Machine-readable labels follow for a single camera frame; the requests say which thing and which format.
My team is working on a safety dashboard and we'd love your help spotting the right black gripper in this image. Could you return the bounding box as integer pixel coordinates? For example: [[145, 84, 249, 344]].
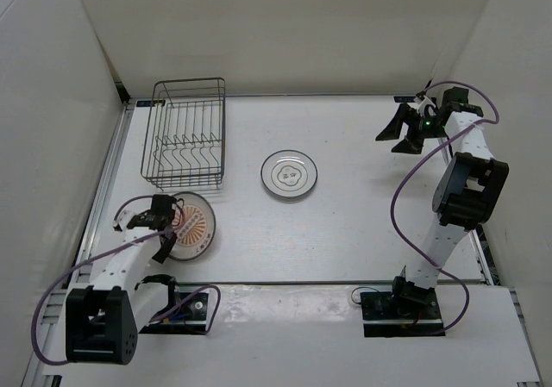
[[375, 103, 448, 155]]

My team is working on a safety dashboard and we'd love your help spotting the orange patterned plate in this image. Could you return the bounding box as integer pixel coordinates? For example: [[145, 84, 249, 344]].
[[169, 192, 216, 262]]

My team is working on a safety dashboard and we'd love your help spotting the green-rimmed white plate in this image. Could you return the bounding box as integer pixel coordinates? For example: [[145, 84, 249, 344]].
[[260, 149, 318, 200], [276, 149, 319, 201]]

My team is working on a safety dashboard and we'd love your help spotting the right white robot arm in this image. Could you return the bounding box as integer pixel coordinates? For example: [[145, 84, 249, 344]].
[[376, 82, 509, 318]]

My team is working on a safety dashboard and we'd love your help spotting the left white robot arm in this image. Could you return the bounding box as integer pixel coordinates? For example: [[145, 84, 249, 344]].
[[65, 194, 184, 365]]

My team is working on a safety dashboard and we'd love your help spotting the blue corner label right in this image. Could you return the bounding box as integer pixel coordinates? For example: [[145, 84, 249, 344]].
[[393, 96, 418, 103]]

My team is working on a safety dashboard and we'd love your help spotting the blue corner label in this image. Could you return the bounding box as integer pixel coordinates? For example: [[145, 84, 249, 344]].
[[393, 96, 418, 103], [135, 100, 166, 108]]

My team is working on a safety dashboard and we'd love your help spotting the blue corner label left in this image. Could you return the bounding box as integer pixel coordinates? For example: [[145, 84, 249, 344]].
[[135, 100, 166, 108]]

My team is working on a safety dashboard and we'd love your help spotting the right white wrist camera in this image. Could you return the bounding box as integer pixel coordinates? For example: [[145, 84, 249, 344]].
[[415, 92, 437, 118]]

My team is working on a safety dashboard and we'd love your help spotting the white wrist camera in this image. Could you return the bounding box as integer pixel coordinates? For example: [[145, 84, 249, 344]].
[[112, 210, 135, 232], [415, 92, 437, 118]]

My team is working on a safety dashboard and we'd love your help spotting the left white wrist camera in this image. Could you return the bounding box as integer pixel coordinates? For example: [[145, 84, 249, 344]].
[[112, 210, 135, 232]]

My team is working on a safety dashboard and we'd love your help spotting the wire dish rack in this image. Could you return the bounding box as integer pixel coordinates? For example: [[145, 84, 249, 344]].
[[141, 77, 226, 190]]

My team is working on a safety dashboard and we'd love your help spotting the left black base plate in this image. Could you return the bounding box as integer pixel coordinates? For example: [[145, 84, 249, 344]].
[[140, 292, 209, 335]]

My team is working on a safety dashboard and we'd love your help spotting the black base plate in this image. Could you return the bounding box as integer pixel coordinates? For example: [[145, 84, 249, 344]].
[[140, 292, 209, 335], [360, 291, 446, 338]]

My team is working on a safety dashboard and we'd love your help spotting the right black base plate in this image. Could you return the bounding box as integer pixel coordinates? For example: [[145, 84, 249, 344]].
[[360, 291, 446, 338]]

